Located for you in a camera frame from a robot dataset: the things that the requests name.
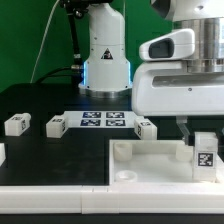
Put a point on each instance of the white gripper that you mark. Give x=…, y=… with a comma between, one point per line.
x=167, y=89

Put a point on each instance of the white square tabletop tray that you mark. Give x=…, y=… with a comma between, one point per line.
x=150, y=161

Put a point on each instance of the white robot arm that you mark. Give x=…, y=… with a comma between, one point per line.
x=107, y=71

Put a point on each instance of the white marker sheet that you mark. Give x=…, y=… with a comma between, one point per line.
x=100, y=119

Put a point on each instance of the white front fence bar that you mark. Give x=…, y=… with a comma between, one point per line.
x=117, y=199

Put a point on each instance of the white left fence piece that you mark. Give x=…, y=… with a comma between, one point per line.
x=2, y=153

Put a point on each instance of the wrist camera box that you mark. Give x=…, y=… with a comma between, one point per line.
x=177, y=45

